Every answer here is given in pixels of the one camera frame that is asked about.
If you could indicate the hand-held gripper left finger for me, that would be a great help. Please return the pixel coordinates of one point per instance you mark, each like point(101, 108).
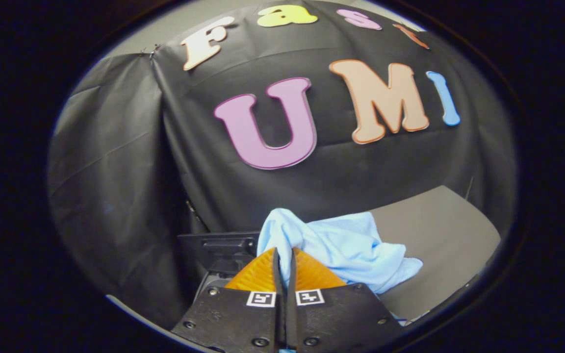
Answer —
point(243, 318)

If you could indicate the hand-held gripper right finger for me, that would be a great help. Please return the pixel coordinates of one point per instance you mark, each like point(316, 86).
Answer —
point(336, 316)

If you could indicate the light blue garment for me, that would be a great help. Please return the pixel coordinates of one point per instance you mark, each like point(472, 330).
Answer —
point(346, 245)

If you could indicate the black backdrop cloth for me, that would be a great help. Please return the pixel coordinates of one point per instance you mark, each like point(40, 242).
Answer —
point(115, 171)

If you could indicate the beige cabinet with dark frame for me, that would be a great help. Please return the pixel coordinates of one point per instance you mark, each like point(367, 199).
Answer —
point(439, 235)

